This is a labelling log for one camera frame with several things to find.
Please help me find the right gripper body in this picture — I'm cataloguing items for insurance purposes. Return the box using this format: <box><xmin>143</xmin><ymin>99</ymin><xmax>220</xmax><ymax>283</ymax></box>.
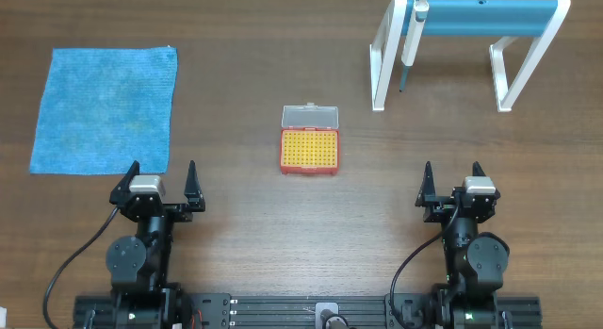
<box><xmin>422</xmin><ymin>187</ymin><xmax>501</xmax><ymax>224</ymax></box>

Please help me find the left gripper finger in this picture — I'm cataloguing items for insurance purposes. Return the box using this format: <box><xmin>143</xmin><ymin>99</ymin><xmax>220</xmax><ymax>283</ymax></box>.
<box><xmin>183</xmin><ymin>159</ymin><xmax>207</xmax><ymax>213</ymax></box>
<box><xmin>109</xmin><ymin>159</ymin><xmax>141</xmax><ymax>203</ymax></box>

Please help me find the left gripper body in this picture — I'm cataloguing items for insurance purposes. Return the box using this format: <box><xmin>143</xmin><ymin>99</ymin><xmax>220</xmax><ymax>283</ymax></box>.
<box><xmin>110</xmin><ymin>191</ymin><xmax>207</xmax><ymax>223</ymax></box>

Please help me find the blue cloth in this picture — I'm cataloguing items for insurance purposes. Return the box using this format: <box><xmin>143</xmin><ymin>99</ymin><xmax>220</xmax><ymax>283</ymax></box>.
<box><xmin>28</xmin><ymin>45</ymin><xmax>179</xmax><ymax>176</ymax></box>

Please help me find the red and yellow tip box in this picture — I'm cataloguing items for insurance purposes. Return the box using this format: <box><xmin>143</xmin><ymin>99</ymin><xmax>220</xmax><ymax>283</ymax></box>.
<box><xmin>279</xmin><ymin>102</ymin><xmax>341</xmax><ymax>176</ymax></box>

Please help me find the white and blue stand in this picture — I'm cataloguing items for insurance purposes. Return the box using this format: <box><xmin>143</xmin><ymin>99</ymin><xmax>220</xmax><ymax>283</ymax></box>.
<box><xmin>369</xmin><ymin>0</ymin><xmax>572</xmax><ymax>113</ymax></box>

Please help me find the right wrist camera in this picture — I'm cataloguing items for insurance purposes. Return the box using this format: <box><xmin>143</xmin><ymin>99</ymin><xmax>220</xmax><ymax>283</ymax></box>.
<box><xmin>462</xmin><ymin>175</ymin><xmax>497</xmax><ymax>196</ymax></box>

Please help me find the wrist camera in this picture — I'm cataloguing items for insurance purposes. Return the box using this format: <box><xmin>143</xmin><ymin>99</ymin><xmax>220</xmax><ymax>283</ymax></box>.
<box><xmin>128</xmin><ymin>174</ymin><xmax>167</xmax><ymax>201</ymax></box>
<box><xmin>462</xmin><ymin>175</ymin><xmax>497</xmax><ymax>196</ymax></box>

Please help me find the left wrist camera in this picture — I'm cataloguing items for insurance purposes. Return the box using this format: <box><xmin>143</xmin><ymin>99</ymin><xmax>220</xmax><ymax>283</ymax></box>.
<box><xmin>128</xmin><ymin>174</ymin><xmax>167</xmax><ymax>201</ymax></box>

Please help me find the black cable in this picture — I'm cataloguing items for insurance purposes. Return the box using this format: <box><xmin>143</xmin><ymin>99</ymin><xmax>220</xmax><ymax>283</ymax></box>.
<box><xmin>389</xmin><ymin>201</ymin><xmax>462</xmax><ymax>328</ymax></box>
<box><xmin>41</xmin><ymin>205</ymin><xmax>122</xmax><ymax>329</ymax></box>

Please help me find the mounting rail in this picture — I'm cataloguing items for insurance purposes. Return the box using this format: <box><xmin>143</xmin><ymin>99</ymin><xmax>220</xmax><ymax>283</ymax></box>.
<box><xmin>73</xmin><ymin>293</ymin><xmax>543</xmax><ymax>329</ymax></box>

